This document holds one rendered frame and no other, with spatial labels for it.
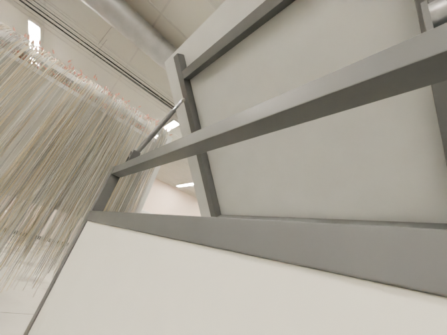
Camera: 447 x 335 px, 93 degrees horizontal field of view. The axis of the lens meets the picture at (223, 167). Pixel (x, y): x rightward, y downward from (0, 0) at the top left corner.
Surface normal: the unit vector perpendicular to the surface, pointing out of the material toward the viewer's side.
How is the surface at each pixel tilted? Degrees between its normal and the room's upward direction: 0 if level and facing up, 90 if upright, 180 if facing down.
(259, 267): 90
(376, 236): 90
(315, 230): 90
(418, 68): 180
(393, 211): 128
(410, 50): 90
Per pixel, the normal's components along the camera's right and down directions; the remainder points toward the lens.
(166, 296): -0.68, -0.46
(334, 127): -0.69, 0.18
